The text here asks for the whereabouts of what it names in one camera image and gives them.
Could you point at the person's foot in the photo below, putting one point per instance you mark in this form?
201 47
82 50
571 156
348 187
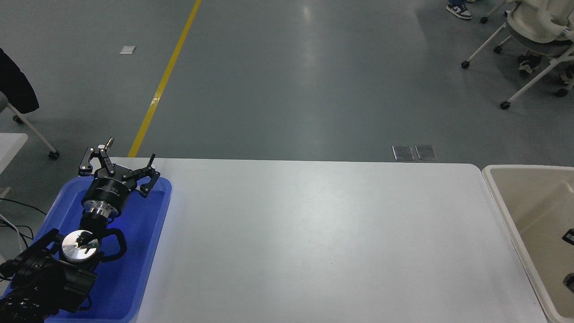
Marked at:
530 63
458 10

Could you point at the blue plastic tray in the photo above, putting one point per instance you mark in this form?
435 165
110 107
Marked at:
134 251

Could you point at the grey wheeled chair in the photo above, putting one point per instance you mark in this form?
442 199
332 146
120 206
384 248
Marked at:
33 132

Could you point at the metal floor plate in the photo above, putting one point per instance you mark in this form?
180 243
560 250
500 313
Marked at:
403 152
426 152

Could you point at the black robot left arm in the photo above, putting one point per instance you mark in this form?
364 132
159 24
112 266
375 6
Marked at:
45 278

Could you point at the large pale bin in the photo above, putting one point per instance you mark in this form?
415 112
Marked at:
533 211

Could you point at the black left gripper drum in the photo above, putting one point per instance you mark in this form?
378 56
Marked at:
107 192

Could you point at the white wheeled office chair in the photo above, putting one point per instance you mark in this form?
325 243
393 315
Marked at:
536 24

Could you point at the small white table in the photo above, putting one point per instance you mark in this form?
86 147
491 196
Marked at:
10 146

